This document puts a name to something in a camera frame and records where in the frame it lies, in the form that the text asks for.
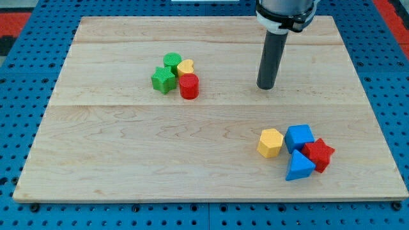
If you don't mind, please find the red star block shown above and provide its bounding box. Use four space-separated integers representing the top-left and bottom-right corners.
301 138 336 173

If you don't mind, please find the green cylinder block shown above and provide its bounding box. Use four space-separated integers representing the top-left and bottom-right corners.
162 52 182 77

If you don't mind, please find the yellow hexagon block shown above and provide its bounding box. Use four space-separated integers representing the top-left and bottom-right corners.
256 128 284 158

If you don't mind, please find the blue triangle block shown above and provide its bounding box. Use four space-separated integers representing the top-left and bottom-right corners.
285 149 316 181

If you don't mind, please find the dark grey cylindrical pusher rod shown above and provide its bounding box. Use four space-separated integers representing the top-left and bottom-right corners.
256 31 288 90

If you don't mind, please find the light wooden board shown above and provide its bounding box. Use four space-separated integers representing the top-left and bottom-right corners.
13 16 408 203

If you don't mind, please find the blue cube block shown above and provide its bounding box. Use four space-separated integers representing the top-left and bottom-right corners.
284 124 315 154

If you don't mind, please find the green star block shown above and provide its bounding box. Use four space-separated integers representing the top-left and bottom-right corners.
151 66 176 95

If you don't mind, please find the yellow heart block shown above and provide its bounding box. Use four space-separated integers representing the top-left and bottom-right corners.
176 59 194 77

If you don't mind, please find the red cylinder block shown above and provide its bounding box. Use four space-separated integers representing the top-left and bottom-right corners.
179 73 199 100

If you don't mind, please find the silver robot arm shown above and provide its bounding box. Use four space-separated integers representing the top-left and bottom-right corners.
256 0 320 90

